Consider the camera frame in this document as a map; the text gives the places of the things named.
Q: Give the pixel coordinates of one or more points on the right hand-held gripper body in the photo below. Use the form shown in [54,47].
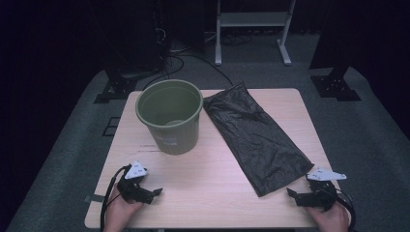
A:
[317,196]

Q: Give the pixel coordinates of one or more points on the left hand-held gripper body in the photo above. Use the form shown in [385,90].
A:
[135,190]

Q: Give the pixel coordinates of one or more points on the black plastic garbage bag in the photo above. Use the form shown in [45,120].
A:
[254,138]

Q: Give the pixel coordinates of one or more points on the green plastic trash bin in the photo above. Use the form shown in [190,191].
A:
[169,116]

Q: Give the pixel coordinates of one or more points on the person's right hand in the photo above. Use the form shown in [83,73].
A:
[332,220]

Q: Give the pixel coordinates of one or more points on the person's left hand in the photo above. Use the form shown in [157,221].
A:
[117,212]

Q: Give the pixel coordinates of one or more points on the grey tape strip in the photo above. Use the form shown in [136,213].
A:
[93,198]

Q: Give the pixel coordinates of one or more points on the black tape rectangle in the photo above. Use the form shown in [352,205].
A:
[111,126]

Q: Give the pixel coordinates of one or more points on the black stand base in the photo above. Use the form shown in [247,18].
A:
[335,85]
[117,88]

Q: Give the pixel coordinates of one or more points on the dark equipment cabinet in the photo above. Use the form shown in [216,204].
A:
[135,35]

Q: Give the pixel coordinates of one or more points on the white metal stand frame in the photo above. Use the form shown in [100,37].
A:
[254,18]

